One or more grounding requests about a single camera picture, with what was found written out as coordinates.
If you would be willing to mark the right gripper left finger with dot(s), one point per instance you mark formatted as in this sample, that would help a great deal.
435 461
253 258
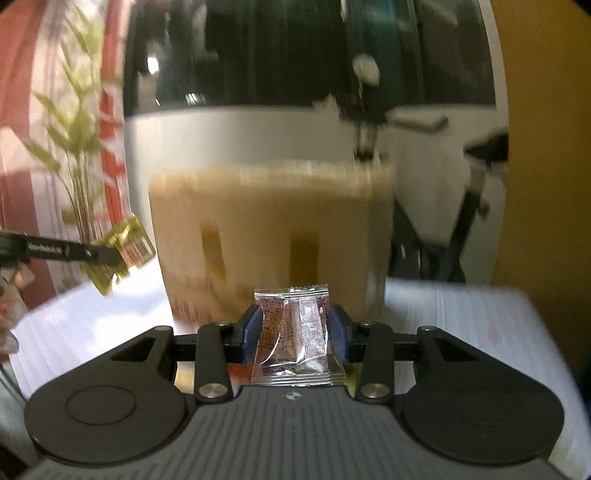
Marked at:
220 344

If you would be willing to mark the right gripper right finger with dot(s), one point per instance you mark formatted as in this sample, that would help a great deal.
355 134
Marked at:
369 348

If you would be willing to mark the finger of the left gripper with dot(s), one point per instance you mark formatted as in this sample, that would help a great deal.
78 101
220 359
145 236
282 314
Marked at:
68 251

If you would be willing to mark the clear brown candy packet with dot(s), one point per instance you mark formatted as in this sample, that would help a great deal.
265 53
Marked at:
293 348

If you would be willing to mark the gold barcode snack packet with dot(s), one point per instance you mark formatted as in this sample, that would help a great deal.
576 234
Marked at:
125 247

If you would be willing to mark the person left hand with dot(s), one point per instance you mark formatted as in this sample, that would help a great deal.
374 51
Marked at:
13 308

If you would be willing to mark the cardboard box with plastic liner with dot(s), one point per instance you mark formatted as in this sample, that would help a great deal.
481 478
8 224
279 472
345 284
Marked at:
223 232

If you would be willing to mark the artificial green plant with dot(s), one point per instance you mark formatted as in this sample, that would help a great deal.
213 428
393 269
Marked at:
69 145

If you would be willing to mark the wooden door panel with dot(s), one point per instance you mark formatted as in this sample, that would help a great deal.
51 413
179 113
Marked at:
545 240

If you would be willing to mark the black exercise bike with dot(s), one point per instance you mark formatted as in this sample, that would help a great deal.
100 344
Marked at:
450 160

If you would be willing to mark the dark window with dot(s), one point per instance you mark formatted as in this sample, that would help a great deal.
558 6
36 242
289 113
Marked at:
182 54

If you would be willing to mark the white cloth on bike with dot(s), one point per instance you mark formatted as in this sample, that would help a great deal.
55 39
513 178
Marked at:
366 70

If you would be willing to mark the red window frame curtain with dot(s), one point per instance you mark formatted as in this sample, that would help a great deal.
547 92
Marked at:
111 119

